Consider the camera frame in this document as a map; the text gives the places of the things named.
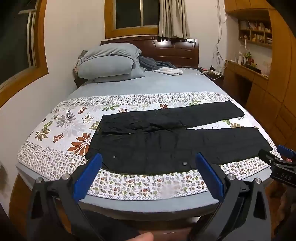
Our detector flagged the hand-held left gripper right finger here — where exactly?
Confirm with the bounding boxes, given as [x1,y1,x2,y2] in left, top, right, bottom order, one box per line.
[187,152,272,241]

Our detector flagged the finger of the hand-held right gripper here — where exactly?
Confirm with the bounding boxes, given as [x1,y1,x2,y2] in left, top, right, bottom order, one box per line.
[277,145,296,162]
[258,149,279,168]

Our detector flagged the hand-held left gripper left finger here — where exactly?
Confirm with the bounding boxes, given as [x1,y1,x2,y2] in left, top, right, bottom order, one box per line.
[26,153,103,241]

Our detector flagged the black pants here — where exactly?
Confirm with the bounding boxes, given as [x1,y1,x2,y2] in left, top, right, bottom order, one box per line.
[85,100,273,175]

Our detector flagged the person's left hand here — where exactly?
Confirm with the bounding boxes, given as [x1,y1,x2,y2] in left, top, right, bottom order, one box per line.
[126,232,154,241]

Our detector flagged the floral white quilt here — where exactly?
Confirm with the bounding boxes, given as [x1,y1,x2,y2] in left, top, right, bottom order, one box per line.
[17,91,284,201]

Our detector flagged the wooden desk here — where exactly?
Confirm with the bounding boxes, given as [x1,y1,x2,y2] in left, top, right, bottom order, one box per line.
[223,60,270,109]

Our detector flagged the wooden nightstand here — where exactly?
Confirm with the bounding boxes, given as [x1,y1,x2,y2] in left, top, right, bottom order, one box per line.
[198,67,226,87]

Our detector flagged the bed with blue sheet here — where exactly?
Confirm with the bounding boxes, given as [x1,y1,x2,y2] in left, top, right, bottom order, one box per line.
[15,67,285,223]

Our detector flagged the white cloth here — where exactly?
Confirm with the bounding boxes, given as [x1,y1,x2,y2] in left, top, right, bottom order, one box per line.
[157,67,184,76]

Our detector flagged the shelf with books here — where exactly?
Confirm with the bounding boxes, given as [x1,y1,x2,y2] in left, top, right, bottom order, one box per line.
[238,20,273,49]

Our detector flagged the grey blanket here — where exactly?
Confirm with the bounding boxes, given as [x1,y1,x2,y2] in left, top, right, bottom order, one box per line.
[138,56,178,71]

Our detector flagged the dark wooden headboard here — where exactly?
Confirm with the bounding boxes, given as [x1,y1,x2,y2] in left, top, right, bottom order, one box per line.
[100,38,200,69]

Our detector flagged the large wooden framed window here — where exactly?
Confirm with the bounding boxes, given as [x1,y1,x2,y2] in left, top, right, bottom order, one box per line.
[0,0,49,108]

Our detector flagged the beige curtain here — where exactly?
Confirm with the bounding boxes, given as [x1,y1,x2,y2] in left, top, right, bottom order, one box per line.
[158,0,191,40]

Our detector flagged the wooden wall cabinet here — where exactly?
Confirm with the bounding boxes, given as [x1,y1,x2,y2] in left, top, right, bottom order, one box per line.
[225,0,296,154]

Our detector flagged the hanging cables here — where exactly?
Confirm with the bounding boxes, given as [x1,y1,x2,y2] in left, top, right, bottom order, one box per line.
[215,0,229,64]

